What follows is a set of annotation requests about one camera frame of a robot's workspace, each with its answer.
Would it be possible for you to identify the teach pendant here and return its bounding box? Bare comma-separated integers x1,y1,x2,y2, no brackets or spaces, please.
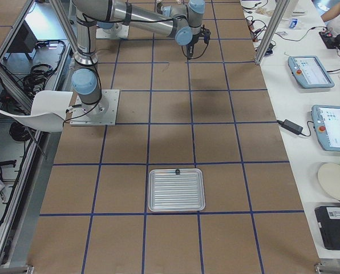
311,105,340,152
288,55,335,89

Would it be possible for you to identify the white chair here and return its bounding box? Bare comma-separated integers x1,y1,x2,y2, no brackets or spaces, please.
0,90,73,132

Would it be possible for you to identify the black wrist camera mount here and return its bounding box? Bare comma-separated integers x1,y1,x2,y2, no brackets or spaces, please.
201,26,211,45

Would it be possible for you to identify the near teach pendant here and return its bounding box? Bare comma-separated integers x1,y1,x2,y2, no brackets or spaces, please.
311,105,340,152

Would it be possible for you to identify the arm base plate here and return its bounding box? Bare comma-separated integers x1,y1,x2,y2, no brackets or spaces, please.
69,90,120,126
96,22,129,40

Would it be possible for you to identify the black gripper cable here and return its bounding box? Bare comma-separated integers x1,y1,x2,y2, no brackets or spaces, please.
181,25,212,60

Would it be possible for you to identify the white round plate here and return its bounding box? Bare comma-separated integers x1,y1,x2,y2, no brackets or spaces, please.
317,163,340,201

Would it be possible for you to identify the black box with label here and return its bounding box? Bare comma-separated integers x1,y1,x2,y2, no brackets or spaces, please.
314,206,340,251

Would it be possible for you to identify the far teach pendant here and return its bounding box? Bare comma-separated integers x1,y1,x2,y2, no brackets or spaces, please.
288,55,335,89

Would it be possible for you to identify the black power adapter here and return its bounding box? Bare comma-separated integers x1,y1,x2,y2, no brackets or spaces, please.
277,119,315,137

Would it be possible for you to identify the silver ribbed metal tray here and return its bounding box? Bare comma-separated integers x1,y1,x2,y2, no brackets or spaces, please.
148,168,206,212

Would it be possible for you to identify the aluminium frame post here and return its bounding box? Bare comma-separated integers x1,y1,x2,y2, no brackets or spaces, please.
254,0,290,65

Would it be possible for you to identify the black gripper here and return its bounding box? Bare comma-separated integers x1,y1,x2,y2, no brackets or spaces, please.
185,38,199,59

